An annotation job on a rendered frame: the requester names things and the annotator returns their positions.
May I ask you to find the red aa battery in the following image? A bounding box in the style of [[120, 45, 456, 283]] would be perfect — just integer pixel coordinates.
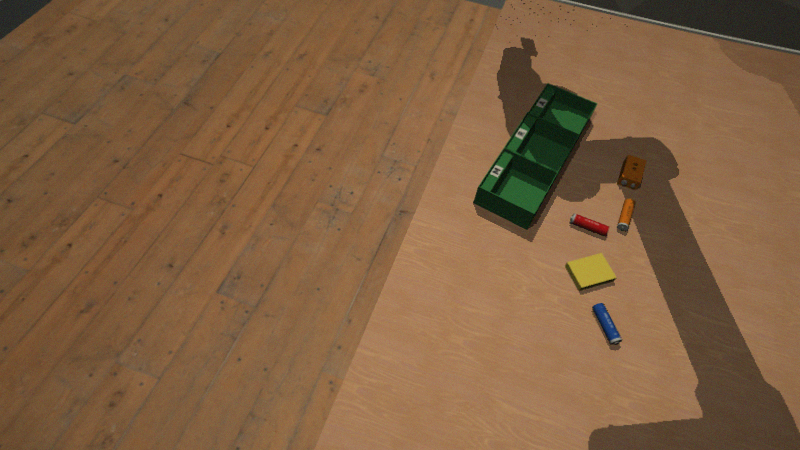
[[570, 213, 609, 236]]

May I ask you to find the green tray with three compartments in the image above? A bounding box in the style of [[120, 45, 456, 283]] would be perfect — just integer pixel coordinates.
[[473, 83, 598, 230]]

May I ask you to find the yellow sticky note pad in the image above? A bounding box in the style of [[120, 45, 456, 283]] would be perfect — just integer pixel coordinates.
[[565, 253, 616, 290]]

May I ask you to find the blue aa battery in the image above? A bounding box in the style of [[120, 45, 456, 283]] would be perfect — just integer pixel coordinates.
[[593, 303, 622, 344]]

